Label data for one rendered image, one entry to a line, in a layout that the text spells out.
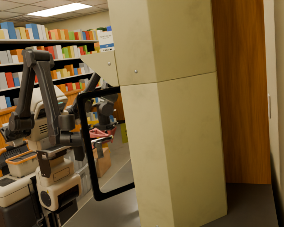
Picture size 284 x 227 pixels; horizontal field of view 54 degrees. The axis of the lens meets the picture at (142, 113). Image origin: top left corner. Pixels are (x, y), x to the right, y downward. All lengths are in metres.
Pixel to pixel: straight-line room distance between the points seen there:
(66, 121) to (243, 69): 0.69
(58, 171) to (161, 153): 1.09
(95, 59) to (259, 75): 0.59
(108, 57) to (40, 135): 0.99
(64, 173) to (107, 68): 1.14
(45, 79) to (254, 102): 0.85
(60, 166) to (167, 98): 1.17
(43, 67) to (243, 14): 0.83
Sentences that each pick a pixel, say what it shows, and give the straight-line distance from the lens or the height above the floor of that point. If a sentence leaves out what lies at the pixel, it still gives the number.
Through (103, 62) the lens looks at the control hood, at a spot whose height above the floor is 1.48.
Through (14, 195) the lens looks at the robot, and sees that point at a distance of 1.98.
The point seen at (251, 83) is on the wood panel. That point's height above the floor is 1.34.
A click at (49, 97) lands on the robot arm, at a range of 1.24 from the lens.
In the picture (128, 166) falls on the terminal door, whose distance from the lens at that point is 1.08.
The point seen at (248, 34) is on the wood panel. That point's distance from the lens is 1.08.
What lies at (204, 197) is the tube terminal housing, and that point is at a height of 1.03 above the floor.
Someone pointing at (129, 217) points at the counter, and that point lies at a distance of 1.04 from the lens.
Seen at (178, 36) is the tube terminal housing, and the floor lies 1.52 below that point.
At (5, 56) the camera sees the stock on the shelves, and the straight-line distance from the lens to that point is 3.92.
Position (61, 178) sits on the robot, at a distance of 1.84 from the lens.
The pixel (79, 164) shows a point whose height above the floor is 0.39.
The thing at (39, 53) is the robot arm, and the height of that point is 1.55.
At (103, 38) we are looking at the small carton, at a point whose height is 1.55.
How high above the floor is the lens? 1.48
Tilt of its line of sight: 11 degrees down
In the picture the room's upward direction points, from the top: 8 degrees counter-clockwise
